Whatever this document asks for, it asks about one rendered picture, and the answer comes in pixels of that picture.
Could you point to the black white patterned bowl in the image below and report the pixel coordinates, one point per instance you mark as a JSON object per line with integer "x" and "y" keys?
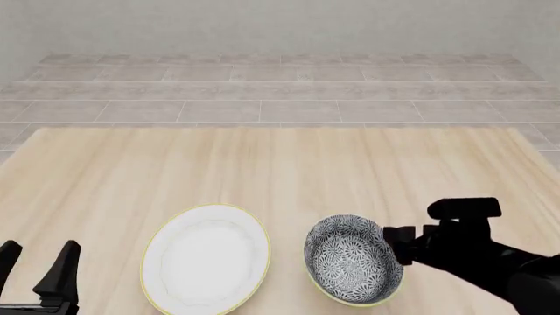
{"x": 350, "y": 262}

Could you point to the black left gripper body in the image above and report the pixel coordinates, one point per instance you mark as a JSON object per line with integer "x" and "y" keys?
{"x": 39, "y": 311}

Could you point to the white plate with yellow rim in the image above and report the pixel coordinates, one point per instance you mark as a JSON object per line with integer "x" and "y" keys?
{"x": 205, "y": 259}

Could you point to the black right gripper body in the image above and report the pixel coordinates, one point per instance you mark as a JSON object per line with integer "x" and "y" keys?
{"x": 428, "y": 244}

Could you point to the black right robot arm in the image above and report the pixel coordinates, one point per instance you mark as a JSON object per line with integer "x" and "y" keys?
{"x": 499, "y": 262}

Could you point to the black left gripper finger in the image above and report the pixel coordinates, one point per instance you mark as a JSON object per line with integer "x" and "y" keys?
{"x": 9, "y": 259}
{"x": 63, "y": 279}

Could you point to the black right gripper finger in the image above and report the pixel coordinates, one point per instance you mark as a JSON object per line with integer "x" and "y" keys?
{"x": 399, "y": 234}
{"x": 405, "y": 254}

